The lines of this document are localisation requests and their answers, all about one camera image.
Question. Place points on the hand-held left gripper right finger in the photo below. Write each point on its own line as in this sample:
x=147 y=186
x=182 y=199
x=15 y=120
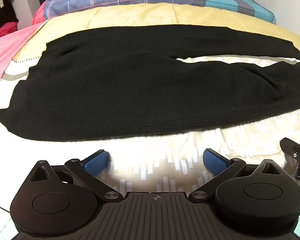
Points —
x=216 y=162

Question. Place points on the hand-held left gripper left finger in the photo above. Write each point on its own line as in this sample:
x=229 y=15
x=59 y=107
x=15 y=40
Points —
x=95 y=163

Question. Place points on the red cloth under quilt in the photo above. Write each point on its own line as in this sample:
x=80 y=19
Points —
x=38 y=13

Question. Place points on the red cloth pile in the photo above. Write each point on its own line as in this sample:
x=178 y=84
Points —
x=3 y=31

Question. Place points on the pink blanket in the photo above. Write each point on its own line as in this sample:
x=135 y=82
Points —
x=5 y=47

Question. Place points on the yellow quilted cloth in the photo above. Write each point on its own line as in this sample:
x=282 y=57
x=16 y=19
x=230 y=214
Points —
x=145 y=15

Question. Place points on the black knit pants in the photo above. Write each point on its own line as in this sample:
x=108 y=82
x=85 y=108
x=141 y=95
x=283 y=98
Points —
x=140 y=92

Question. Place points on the patterned beige bed sheet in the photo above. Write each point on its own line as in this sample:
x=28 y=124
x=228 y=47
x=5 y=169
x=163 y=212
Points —
x=170 y=160

